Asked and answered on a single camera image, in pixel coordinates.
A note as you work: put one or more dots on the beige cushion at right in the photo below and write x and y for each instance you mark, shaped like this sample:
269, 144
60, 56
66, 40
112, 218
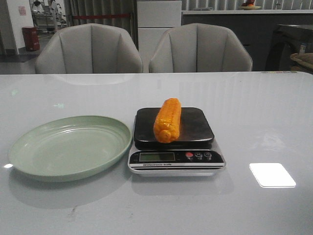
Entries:
302, 62

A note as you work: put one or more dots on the pink wall notice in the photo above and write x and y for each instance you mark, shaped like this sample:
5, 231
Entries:
22, 10

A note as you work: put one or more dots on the grey upholstered chair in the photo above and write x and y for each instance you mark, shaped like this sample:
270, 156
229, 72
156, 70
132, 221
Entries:
199, 48
89, 48

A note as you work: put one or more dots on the black silver kitchen scale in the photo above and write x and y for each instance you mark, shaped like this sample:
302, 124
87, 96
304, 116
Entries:
195, 153

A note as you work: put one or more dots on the orange corn cob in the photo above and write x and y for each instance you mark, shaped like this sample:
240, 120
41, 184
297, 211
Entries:
167, 123

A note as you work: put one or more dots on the fruit bowl on counter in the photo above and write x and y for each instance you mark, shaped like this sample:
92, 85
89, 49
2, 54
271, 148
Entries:
249, 5

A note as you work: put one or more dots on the dark grey counter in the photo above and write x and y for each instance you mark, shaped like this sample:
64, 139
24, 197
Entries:
269, 36

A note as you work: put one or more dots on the white drawer cabinet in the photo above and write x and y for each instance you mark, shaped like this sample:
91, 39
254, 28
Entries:
154, 17

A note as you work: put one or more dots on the left grey upholstered chair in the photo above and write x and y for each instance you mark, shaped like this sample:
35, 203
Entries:
89, 48

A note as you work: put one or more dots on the right grey upholstered chair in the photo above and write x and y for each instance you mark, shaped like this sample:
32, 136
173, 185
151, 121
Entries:
199, 48

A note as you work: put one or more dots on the red trash bin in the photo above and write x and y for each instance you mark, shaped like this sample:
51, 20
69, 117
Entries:
31, 39

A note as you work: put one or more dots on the light green oval plate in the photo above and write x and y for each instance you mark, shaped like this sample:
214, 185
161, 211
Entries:
70, 148

